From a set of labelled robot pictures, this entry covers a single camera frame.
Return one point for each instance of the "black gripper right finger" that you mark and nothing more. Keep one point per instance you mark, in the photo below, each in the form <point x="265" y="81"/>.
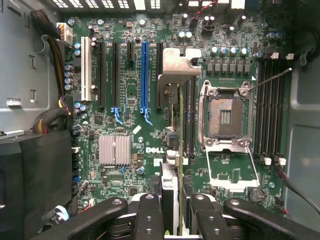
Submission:
<point x="210" y="222"/>

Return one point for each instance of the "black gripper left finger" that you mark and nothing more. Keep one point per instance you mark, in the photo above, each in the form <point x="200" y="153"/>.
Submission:
<point x="150" y="220"/>

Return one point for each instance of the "metal socket cover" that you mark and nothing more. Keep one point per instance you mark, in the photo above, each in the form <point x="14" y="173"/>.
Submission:
<point x="235" y="185"/>

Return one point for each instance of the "silver chipset heatsink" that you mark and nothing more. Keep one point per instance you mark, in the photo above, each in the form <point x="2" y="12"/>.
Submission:
<point x="107" y="150"/>

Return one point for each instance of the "CPU socket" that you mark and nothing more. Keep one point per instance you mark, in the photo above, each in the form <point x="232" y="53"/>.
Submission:
<point x="225" y="117"/>

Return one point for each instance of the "green motherboard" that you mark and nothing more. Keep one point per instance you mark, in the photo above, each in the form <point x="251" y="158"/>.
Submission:
<point x="105" y="120"/>

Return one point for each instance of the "black RAM slot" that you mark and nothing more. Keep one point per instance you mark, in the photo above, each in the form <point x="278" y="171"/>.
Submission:
<point x="187" y="112"/>
<point x="282" y="110"/>
<point x="260" y="110"/>
<point x="267" y="110"/>
<point x="274" y="110"/>
<point x="194" y="112"/>

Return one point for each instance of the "black open PC case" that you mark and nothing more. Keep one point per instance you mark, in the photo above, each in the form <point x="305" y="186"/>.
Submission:
<point x="305" y="150"/>

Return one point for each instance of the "black plastic shroud box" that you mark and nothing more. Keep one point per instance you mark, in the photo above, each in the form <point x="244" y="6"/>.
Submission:
<point x="37" y="175"/>

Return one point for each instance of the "blue expansion slot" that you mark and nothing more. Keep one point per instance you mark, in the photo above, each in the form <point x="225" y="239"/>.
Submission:
<point x="145" y="75"/>

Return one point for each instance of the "thin metal locking lever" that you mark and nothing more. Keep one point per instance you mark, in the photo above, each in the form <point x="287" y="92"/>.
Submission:
<point x="270" y="78"/>

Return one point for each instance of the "white expansion slot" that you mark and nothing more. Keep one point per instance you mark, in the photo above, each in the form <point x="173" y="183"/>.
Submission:
<point x="86" y="70"/>

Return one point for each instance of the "short black expansion slot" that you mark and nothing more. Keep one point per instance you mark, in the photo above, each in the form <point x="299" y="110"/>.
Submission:
<point x="130" y="51"/>

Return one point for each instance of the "grey power supply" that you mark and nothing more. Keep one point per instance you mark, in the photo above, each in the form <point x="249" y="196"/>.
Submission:
<point x="20" y="62"/>

